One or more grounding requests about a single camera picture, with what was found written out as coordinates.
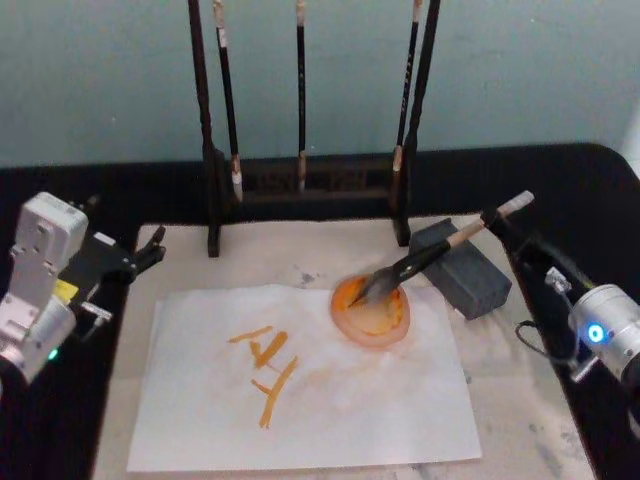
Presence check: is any white paper sheet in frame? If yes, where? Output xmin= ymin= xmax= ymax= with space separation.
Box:
xmin=126 ymin=282 xmax=484 ymax=474

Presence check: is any dark grey ink stone block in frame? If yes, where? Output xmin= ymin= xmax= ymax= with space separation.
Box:
xmin=408 ymin=217 xmax=514 ymax=322

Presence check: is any pale grey felt mat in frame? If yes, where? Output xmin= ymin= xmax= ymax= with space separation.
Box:
xmin=92 ymin=213 xmax=601 ymax=480

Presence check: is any thin dark gripper cable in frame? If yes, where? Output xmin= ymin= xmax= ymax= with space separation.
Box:
xmin=514 ymin=319 xmax=576 ymax=364

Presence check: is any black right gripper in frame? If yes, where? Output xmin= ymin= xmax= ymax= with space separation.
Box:
xmin=480 ymin=206 xmax=597 ymax=362

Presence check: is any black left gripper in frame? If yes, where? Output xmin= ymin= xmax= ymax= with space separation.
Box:
xmin=52 ymin=225 xmax=168 ymax=342

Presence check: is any thin dark hanging brush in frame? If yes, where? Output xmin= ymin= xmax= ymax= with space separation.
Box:
xmin=294 ymin=0 xmax=308 ymax=194
xmin=211 ymin=0 xmax=245 ymax=204
xmin=389 ymin=0 xmax=425 ymax=211

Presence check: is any large calligraphy brush pale handle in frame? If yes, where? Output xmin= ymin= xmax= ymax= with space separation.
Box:
xmin=348 ymin=190 xmax=536 ymax=307

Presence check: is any orange ink dish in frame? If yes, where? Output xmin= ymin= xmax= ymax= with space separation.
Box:
xmin=329 ymin=273 xmax=413 ymax=349

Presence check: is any dark wooden brush rack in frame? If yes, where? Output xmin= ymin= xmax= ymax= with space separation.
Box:
xmin=186 ymin=0 xmax=444 ymax=259

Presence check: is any black table cloth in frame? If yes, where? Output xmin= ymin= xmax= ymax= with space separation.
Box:
xmin=0 ymin=142 xmax=640 ymax=480

